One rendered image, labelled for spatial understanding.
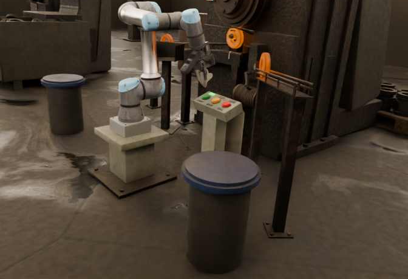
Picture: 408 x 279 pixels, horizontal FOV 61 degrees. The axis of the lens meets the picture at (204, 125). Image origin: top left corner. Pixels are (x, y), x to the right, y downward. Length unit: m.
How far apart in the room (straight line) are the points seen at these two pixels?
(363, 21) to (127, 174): 2.06
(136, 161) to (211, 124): 0.61
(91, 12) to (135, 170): 3.35
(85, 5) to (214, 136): 3.71
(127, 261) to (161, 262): 0.14
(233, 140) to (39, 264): 1.03
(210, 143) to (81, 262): 0.77
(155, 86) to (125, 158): 0.45
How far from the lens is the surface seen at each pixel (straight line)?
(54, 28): 4.41
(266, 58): 2.09
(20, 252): 1.75
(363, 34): 3.02
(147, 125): 2.05
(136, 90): 1.98
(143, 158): 2.10
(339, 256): 1.77
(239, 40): 2.55
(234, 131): 1.79
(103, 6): 5.18
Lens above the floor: 1.04
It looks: 20 degrees down
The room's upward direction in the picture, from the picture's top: 3 degrees clockwise
